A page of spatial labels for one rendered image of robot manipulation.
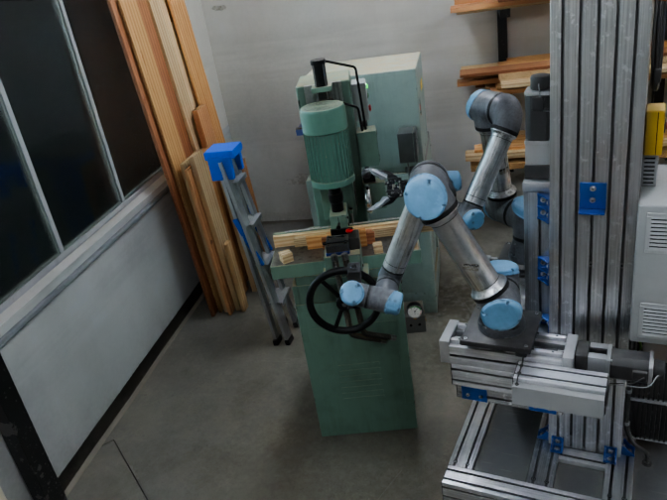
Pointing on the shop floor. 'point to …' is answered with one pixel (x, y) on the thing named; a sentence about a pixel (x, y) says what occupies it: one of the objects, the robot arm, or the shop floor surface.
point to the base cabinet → (358, 373)
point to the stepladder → (223, 159)
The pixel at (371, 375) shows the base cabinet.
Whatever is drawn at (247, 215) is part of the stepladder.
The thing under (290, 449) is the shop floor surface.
